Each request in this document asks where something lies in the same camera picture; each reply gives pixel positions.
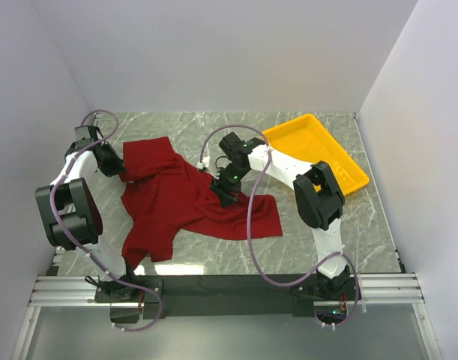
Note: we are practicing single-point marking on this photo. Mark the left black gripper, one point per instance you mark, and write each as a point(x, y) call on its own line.
point(117, 166)

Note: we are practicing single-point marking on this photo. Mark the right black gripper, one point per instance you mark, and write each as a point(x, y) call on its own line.
point(223, 190)

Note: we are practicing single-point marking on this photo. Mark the red t shirt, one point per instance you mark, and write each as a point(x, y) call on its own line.
point(165, 194)

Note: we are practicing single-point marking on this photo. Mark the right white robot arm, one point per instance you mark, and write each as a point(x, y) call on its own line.
point(318, 196)

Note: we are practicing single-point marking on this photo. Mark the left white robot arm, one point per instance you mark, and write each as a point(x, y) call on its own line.
point(70, 217)

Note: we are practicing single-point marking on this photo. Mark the yellow plastic tray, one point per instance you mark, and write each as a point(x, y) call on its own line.
point(306, 139)

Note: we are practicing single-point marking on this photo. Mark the black base crossbar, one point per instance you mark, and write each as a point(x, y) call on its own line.
point(213, 295)

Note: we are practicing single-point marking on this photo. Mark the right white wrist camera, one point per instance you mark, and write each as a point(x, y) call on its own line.
point(204, 164)

